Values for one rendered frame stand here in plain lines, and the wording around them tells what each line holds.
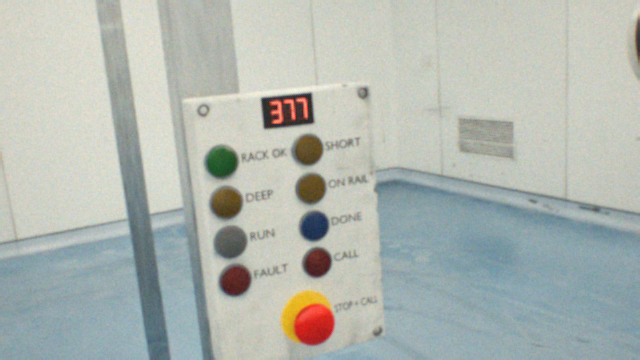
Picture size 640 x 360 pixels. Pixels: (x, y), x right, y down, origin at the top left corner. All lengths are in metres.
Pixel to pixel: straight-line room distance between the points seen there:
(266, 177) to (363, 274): 0.14
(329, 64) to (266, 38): 0.59
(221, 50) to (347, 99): 0.13
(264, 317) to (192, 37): 0.27
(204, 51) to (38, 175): 3.72
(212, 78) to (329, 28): 4.36
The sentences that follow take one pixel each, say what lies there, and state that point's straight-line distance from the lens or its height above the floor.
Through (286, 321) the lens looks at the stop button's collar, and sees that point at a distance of 0.56.
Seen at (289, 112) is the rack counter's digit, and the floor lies 1.05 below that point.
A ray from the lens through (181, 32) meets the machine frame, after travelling 0.56.
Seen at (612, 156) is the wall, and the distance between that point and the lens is 3.83.
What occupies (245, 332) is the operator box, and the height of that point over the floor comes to 0.86.
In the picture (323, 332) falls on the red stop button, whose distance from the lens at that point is 0.55.
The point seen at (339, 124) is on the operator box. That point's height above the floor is 1.04.
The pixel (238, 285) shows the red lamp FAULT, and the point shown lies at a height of 0.91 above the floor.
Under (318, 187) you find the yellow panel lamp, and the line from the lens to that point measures 0.53.
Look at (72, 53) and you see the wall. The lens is 4.25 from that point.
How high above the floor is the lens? 1.10
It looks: 12 degrees down
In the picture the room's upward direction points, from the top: 5 degrees counter-clockwise
